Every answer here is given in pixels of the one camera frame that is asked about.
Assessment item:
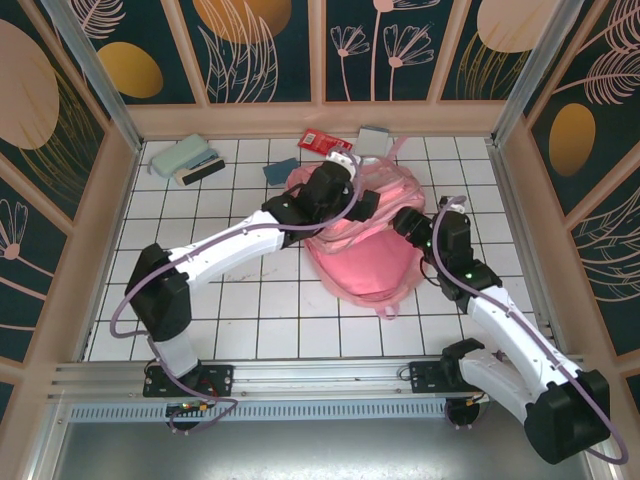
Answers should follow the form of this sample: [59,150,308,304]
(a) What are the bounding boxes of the small blue pouch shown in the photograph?
[262,158,301,187]

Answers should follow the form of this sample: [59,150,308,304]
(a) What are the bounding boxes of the red card packet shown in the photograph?
[297,128,355,155]

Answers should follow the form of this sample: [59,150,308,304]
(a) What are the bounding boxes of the pink backpack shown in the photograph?
[284,135,429,321]

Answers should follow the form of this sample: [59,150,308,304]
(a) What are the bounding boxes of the cream and black board eraser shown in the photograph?
[173,158,226,189]

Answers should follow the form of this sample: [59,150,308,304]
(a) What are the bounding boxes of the light blue stapler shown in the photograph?
[184,147,220,171]

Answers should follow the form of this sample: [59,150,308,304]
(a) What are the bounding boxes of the mint green pencil case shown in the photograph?
[149,133,209,180]

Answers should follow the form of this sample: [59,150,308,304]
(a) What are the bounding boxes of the grey box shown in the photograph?
[357,124,391,157]

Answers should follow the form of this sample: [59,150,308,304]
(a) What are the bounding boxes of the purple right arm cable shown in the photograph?
[431,197,630,464]

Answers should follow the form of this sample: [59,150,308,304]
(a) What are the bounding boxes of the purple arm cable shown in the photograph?
[110,149,364,436]
[431,197,630,464]

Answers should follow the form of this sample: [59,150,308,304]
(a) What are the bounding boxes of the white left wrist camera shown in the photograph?
[322,148,361,179]

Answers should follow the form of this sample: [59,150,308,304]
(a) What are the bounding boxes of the aluminium side rail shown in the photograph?
[487,142,569,354]

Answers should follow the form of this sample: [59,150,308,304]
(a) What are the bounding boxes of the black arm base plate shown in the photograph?
[408,359,501,396]
[143,363,236,399]

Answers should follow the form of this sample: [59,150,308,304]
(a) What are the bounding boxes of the wall panel pink flowers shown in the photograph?
[324,0,435,103]

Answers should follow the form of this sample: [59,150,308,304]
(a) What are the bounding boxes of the wall panel pink feathers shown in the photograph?
[569,162,640,357]

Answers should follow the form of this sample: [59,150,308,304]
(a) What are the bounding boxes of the wall panel orange oval feather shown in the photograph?
[527,0,640,219]

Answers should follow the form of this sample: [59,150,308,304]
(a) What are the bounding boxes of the aluminium mounting rail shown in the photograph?
[47,355,594,401]

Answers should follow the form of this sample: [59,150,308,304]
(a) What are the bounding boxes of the wall panel orange disc feather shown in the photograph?
[178,0,314,105]

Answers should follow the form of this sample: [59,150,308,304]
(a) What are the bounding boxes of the aluminium corner post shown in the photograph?
[491,0,584,147]
[42,0,145,152]

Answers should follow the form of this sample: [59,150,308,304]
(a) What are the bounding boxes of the slotted grey cable duct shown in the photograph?
[67,403,576,422]

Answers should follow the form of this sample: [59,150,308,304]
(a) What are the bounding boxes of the wall panel cream disc grass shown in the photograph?
[438,0,554,102]

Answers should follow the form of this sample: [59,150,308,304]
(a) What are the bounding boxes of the wall panel yellow oval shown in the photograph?
[73,0,199,106]

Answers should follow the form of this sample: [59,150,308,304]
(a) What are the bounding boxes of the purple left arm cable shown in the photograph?
[110,149,364,436]

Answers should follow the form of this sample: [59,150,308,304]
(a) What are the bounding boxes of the wall panel single cream flower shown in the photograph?
[0,174,71,364]

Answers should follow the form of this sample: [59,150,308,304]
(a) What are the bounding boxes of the wall panel large cream disc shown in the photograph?
[0,0,109,224]

